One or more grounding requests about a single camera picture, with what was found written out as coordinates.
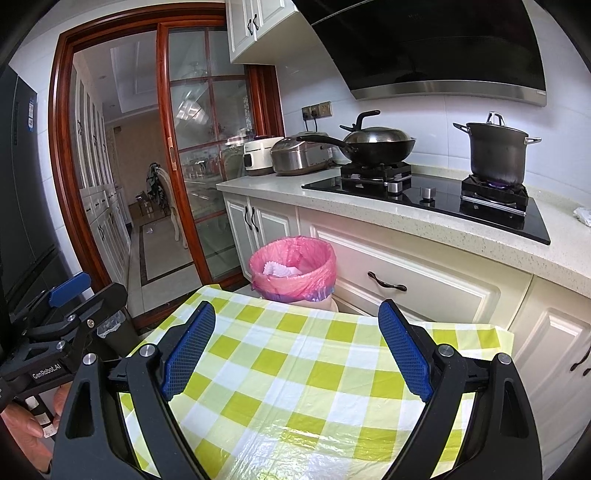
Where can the green checked tablecloth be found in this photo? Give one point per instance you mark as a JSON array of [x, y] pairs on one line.
[[300, 369]]

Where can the grey stock pot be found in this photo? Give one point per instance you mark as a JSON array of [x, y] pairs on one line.
[[498, 157]]

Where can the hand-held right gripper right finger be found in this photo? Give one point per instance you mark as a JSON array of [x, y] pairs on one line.
[[406, 350]]

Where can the grey stock pot lid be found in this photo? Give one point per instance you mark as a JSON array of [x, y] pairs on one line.
[[496, 125]]

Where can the steel wok lid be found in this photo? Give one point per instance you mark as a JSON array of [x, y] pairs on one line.
[[376, 135]]

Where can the person's left hand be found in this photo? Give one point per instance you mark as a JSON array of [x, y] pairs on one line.
[[23, 429]]

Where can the small white plastic bag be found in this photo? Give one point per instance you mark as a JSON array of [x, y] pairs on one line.
[[582, 216]]

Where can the white drawer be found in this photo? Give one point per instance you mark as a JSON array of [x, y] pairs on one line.
[[438, 277]]

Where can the black wok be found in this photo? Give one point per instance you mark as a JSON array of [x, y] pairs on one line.
[[378, 151]]

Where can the white dining chair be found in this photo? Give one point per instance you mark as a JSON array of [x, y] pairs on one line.
[[171, 207]]

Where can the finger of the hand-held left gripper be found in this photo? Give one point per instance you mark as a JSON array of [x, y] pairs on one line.
[[99, 302], [69, 288]]

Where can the white base cabinet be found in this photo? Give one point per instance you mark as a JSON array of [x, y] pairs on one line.
[[549, 360], [240, 226]]

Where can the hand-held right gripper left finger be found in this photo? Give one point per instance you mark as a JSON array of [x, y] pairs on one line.
[[187, 350]]

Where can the white hallway cabinet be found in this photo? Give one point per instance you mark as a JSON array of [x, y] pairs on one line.
[[101, 207]]

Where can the black range hood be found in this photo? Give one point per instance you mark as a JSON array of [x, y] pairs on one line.
[[438, 41]]

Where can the white upper cabinet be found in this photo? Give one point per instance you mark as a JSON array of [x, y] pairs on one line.
[[268, 32]]

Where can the black glass gas stove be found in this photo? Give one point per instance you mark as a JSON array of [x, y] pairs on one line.
[[461, 217]]

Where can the silver rice cooker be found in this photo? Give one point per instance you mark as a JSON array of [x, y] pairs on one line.
[[295, 157]]

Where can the dark patterned garment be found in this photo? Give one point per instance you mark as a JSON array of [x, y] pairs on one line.
[[154, 184]]

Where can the dark refrigerator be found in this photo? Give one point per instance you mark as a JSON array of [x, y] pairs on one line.
[[27, 184]]

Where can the speckled stone countertop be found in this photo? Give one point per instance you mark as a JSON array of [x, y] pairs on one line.
[[369, 217]]

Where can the white rice cooker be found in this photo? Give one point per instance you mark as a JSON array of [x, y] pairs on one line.
[[261, 157]]

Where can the red wooden door frame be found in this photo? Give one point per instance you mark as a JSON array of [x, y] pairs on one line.
[[62, 138]]

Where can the white bin with pink liner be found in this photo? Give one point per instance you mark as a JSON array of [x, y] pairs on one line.
[[318, 277]]

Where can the glass sliding door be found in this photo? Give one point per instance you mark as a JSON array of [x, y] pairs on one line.
[[203, 115]]

